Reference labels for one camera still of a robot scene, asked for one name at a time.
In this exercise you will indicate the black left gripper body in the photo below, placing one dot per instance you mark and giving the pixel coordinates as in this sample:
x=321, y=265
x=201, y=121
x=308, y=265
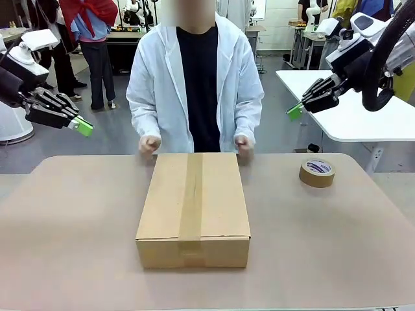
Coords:
x=9, y=87

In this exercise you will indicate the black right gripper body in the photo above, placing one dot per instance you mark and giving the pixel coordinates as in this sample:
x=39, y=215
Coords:
x=353, y=74

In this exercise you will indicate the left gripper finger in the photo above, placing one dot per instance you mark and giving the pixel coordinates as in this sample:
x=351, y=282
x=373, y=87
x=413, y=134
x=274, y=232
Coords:
x=48, y=118
x=55, y=100

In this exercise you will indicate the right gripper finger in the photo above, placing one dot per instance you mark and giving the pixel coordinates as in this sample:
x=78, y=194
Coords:
x=319, y=103
x=319, y=87

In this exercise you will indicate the brown packing tape roll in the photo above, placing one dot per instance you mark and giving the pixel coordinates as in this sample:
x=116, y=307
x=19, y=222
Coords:
x=317, y=175

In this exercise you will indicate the brown cardboard shipping box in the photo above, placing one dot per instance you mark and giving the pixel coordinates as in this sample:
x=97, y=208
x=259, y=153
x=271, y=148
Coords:
x=220, y=201

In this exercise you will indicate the person's left forearm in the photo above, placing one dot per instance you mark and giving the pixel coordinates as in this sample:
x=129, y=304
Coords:
x=251, y=110

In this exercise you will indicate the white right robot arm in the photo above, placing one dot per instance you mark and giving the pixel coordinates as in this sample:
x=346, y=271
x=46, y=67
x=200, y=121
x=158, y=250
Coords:
x=366, y=22

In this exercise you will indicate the person's right forearm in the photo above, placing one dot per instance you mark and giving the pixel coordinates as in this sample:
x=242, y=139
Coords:
x=141, y=110

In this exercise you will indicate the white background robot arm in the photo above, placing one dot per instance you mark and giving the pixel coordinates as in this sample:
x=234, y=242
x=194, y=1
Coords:
x=313, y=13

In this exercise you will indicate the person's left gloved hand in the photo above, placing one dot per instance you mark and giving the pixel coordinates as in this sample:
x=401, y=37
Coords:
x=244, y=147

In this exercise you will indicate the person's right gloved hand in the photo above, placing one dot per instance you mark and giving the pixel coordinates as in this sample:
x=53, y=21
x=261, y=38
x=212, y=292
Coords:
x=149, y=145

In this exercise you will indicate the white ribbed cylinder unit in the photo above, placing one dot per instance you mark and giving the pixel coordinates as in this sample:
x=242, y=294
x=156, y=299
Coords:
x=13, y=123

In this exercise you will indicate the bystander in black clothes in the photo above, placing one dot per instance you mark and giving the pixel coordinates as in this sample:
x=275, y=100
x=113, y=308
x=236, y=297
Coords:
x=65, y=64

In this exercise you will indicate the white rounded side table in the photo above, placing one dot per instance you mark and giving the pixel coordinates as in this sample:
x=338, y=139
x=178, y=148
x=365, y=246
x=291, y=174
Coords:
x=356, y=126

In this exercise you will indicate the grey background workbench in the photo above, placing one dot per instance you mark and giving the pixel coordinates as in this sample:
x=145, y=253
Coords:
x=304, y=42

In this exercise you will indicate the yellow panel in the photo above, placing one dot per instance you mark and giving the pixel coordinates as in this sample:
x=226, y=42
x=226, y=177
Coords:
x=405, y=87

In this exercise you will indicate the bystander with red cloth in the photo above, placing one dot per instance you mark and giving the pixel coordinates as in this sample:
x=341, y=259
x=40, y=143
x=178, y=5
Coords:
x=97, y=48

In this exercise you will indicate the dark workbench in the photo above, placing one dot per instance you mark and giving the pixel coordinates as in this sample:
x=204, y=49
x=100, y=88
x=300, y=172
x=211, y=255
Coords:
x=123, y=48

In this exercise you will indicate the bystander in white coat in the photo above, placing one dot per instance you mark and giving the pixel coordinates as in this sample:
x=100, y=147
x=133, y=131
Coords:
x=238, y=9

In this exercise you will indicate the white humanoid robot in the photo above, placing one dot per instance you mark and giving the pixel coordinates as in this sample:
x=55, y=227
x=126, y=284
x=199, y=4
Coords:
x=133, y=11

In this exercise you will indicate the person in white lab coat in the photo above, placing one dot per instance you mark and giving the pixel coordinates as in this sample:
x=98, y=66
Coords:
x=201, y=97

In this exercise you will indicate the black vertical pole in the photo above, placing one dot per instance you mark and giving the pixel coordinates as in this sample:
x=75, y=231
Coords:
x=149, y=16

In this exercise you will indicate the brown tape strip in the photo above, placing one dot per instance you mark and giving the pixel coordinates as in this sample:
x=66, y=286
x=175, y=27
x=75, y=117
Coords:
x=191, y=201

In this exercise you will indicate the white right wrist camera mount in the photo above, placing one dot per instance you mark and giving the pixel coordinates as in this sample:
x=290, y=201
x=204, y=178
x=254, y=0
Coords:
x=347, y=52

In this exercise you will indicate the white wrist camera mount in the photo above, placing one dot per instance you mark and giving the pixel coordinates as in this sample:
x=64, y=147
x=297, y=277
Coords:
x=347, y=52
x=27, y=69

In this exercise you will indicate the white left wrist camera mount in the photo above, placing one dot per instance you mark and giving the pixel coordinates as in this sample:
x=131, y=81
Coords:
x=27, y=69

